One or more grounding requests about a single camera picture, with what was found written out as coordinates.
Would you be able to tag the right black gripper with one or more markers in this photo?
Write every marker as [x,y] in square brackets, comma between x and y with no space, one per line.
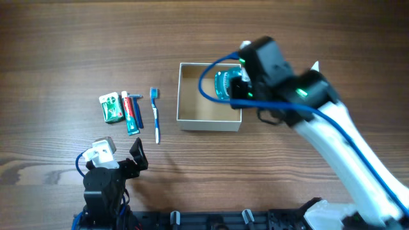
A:
[236,88]

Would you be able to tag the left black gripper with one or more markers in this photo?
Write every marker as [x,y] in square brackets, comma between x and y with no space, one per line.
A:
[128,165]

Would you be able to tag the blue mouthwash bottle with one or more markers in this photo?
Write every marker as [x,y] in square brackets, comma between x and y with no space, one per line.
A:
[222,81]

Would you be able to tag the red green toothpaste tube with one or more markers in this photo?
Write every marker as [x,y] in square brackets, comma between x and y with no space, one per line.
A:
[132,127]

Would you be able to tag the green soap box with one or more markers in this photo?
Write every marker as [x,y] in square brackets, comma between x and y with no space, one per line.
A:
[112,108]

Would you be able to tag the white cream tube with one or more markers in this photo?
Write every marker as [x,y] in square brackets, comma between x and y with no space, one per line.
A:
[316,66]

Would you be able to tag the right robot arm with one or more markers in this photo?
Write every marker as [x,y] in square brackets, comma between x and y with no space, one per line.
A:
[310,105]

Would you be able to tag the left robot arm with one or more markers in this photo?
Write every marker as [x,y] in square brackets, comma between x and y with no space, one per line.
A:
[105,186]

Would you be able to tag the blue razor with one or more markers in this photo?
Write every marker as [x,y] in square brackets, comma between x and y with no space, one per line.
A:
[137,110]

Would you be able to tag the white cardboard box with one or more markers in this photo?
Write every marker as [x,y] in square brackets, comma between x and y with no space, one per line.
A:
[195,112]

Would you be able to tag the blue white toothbrush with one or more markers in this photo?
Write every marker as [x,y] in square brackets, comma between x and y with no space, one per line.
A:
[153,97]

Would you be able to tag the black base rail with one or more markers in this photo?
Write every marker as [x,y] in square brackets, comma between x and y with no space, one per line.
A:
[235,220]

